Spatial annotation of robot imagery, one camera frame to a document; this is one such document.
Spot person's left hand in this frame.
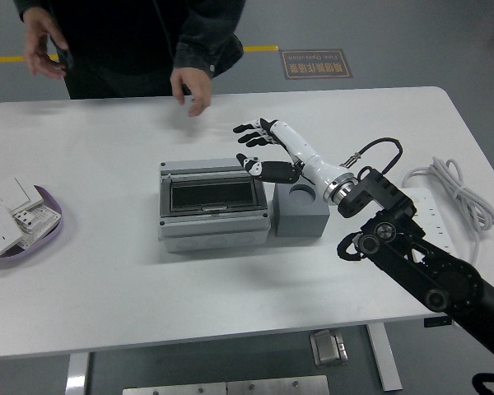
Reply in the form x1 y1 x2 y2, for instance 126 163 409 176
169 65 213 118

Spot person's right hand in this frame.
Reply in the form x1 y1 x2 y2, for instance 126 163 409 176
23 7 69 80

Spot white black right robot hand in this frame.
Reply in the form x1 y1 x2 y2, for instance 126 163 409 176
232 117 347 198

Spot black handheld device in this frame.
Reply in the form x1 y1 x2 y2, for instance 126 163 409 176
55 35 75 72

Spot grey electrical box clear lid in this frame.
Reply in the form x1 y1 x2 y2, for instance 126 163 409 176
158 158 271 253

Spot grey cube with round hole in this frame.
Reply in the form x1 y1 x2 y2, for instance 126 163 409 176
273 182 331 239

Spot silver metal floor box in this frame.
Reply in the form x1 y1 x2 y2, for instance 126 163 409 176
310 328 349 368

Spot yellow floor tape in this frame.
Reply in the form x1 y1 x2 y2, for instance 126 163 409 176
0 44 279 65

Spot person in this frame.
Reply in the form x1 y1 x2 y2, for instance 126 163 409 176
14 0 248 100

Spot brown floor sign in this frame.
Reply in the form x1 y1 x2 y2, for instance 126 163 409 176
278 49 353 80

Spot white power strip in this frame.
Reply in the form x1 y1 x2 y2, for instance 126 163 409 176
398 187 458 253

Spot white socket modules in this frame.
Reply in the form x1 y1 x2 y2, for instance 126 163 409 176
10 204 63 250

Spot purple oval tray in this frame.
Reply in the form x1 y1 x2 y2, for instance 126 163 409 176
0 184 63 271

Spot white table leg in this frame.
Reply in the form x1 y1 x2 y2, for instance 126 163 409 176
366 323 403 393
64 351 91 395

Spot white power strip cable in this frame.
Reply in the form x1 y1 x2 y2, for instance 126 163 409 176
402 156 494 265

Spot white square switch plate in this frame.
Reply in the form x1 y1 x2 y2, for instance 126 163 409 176
0 177 44 216

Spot grey metal base plate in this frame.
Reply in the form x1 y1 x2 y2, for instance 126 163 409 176
122 374 330 395

